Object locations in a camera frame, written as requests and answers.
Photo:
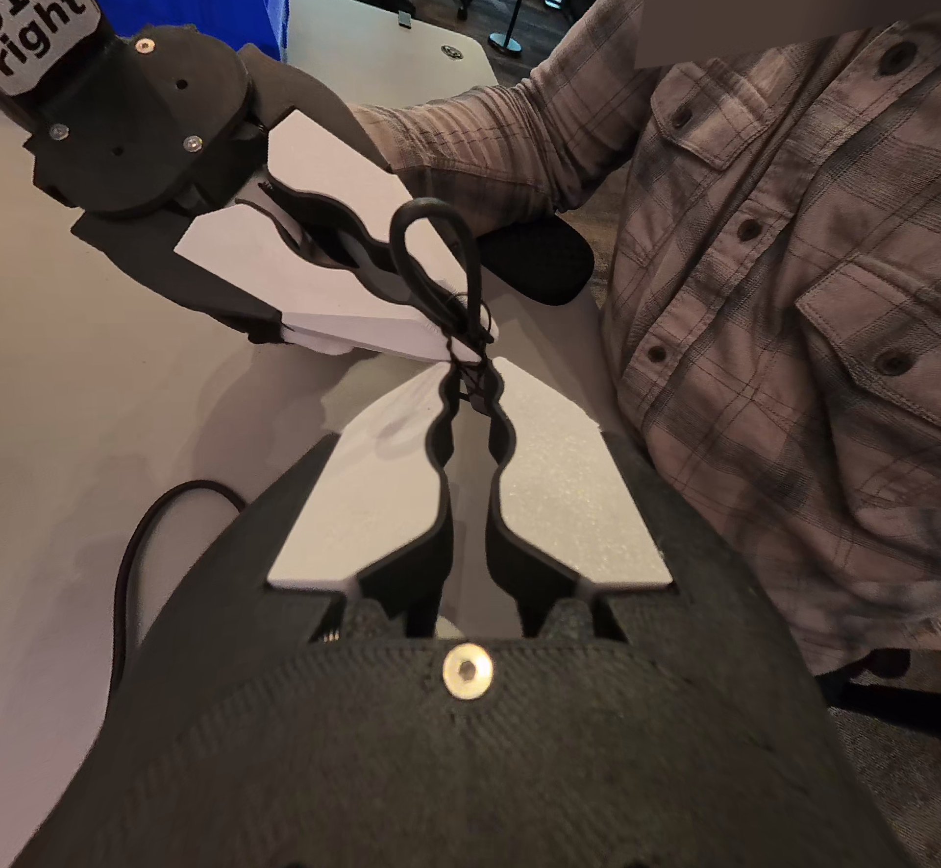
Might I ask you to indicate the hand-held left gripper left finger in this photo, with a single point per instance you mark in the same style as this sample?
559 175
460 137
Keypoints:
360 508

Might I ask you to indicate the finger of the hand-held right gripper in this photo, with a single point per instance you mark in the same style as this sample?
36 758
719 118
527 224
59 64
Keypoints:
294 287
345 162

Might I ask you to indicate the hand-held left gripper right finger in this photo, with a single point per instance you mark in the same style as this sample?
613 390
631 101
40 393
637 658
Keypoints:
581 508

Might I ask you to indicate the person's right forearm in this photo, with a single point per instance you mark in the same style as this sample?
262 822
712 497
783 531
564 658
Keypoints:
456 148

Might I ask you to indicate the black quilted pad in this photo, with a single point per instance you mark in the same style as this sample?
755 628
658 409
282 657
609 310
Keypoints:
544 265

